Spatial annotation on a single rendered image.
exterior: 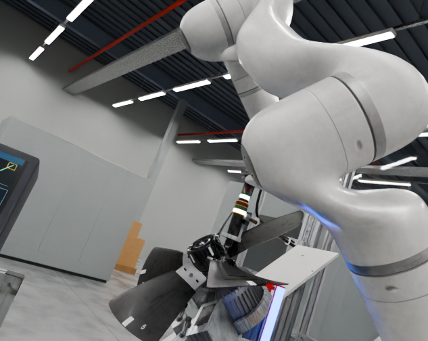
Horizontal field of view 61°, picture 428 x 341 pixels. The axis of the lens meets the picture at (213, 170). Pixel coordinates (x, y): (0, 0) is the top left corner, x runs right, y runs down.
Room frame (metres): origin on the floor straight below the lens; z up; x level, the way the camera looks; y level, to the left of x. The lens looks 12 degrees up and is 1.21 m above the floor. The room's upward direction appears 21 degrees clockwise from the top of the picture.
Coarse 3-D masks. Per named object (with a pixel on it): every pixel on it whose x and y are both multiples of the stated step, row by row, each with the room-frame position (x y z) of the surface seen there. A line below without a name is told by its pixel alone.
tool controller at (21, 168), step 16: (0, 144) 0.61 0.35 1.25; (0, 160) 0.60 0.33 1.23; (16, 160) 0.61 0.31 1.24; (32, 160) 0.62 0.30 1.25; (0, 176) 0.60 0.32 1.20; (16, 176) 0.61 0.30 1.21; (32, 176) 0.63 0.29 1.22; (0, 192) 0.60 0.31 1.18; (16, 192) 0.61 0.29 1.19; (0, 208) 0.60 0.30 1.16; (16, 208) 0.63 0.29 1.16; (0, 224) 0.59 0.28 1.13; (0, 240) 0.62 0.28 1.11
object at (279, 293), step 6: (282, 288) 0.85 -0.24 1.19; (276, 294) 0.84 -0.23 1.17; (282, 294) 0.85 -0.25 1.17; (276, 300) 0.85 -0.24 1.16; (276, 306) 0.85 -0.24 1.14; (270, 312) 0.84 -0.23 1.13; (276, 312) 0.85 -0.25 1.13; (270, 318) 0.85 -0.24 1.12; (276, 318) 0.85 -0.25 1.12; (270, 324) 0.85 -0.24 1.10; (264, 330) 0.84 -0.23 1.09; (270, 330) 0.85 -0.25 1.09; (264, 336) 0.85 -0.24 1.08
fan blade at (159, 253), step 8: (160, 248) 1.49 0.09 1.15; (168, 248) 1.44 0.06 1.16; (152, 256) 1.50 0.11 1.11; (160, 256) 1.45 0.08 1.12; (168, 256) 1.41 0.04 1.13; (176, 256) 1.37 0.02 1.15; (144, 264) 1.51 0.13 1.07; (152, 264) 1.47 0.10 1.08; (160, 264) 1.43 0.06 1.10; (168, 264) 1.39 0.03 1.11; (176, 264) 1.37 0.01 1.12; (152, 272) 1.44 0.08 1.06; (160, 272) 1.41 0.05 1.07
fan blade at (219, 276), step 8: (216, 264) 1.09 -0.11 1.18; (224, 264) 1.11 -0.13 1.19; (208, 272) 1.01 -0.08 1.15; (216, 272) 1.01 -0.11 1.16; (224, 272) 1.02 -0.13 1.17; (232, 272) 1.02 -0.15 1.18; (240, 272) 1.04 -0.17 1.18; (208, 280) 0.96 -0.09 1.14; (216, 280) 0.96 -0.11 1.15; (224, 280) 0.96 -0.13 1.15; (232, 280) 0.96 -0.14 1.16; (240, 280) 0.96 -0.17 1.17; (248, 280) 0.97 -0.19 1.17; (256, 280) 0.98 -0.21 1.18
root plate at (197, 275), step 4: (188, 264) 1.25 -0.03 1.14; (180, 268) 1.23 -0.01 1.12; (188, 268) 1.24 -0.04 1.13; (192, 268) 1.24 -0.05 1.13; (176, 272) 1.22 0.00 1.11; (180, 272) 1.23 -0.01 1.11; (184, 272) 1.23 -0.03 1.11; (188, 272) 1.23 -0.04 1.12; (192, 272) 1.23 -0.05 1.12; (196, 272) 1.23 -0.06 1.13; (200, 272) 1.24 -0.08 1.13; (184, 276) 1.22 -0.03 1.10; (188, 276) 1.22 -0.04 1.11; (196, 276) 1.22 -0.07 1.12; (200, 276) 1.23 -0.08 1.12; (204, 276) 1.23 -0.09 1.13; (188, 280) 1.21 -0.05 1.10; (192, 280) 1.21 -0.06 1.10; (200, 280) 1.22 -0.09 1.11; (204, 280) 1.22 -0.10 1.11; (192, 284) 1.21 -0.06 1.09; (196, 284) 1.21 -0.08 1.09; (200, 284) 1.21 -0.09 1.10; (196, 288) 1.20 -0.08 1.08
